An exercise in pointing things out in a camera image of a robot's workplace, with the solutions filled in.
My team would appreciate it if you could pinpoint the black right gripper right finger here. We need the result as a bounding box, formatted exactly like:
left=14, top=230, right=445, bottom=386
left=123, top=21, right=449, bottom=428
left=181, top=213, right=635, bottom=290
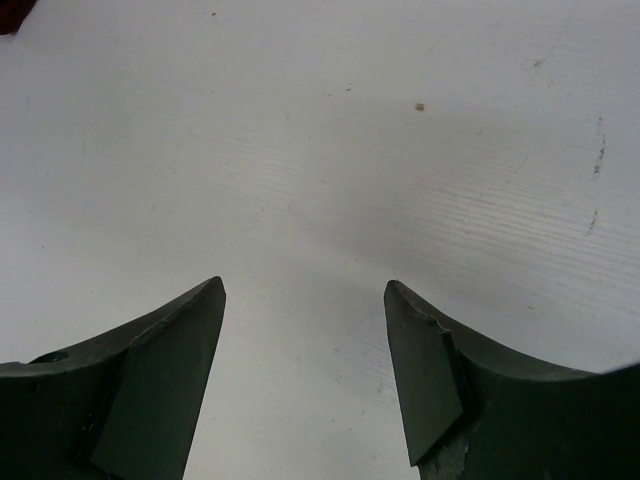
left=384, top=280, right=639, bottom=479

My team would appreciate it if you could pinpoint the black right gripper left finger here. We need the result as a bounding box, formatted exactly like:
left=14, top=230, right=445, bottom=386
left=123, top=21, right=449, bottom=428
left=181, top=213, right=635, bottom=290
left=1, top=277, right=226, bottom=479

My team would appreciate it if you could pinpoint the dark red t-shirt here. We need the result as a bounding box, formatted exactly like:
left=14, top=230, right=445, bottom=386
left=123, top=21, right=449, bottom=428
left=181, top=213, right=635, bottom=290
left=0, top=0, right=37, bottom=36

